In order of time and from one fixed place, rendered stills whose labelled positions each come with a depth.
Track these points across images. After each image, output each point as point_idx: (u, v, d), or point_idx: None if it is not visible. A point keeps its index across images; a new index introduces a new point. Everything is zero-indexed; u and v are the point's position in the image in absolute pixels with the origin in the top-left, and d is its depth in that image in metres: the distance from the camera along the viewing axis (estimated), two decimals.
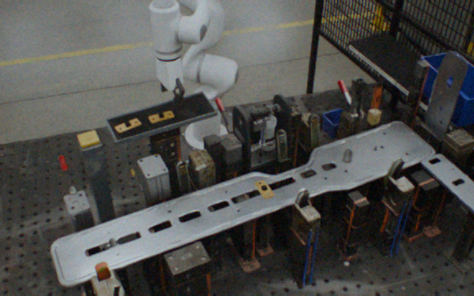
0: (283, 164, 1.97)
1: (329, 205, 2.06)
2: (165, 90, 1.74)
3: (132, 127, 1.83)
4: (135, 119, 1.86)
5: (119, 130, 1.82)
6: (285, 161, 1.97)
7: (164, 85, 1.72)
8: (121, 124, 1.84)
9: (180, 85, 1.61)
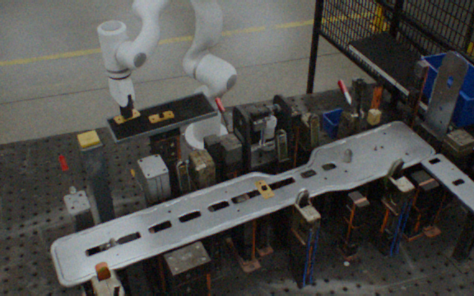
0: (283, 164, 1.97)
1: (329, 205, 2.06)
2: None
3: (131, 117, 1.81)
4: (134, 110, 1.84)
5: (118, 120, 1.80)
6: (285, 161, 1.97)
7: (123, 109, 1.80)
8: (119, 115, 1.82)
9: (131, 103, 1.72)
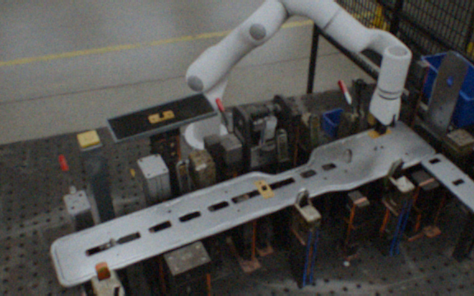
0: (283, 164, 1.97)
1: (329, 205, 2.06)
2: (378, 130, 1.94)
3: (383, 134, 1.93)
4: None
5: (372, 136, 1.92)
6: (285, 161, 1.97)
7: (378, 126, 1.92)
8: (372, 131, 1.95)
9: (393, 122, 1.84)
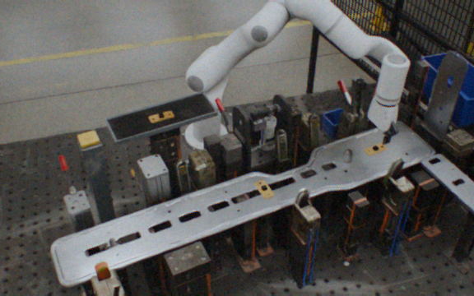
0: (283, 164, 1.97)
1: (329, 205, 2.06)
2: (370, 128, 1.98)
3: (379, 151, 1.98)
4: (381, 144, 2.01)
5: (368, 152, 1.98)
6: (285, 161, 1.97)
7: (370, 124, 1.96)
8: (369, 147, 2.00)
9: (395, 127, 1.85)
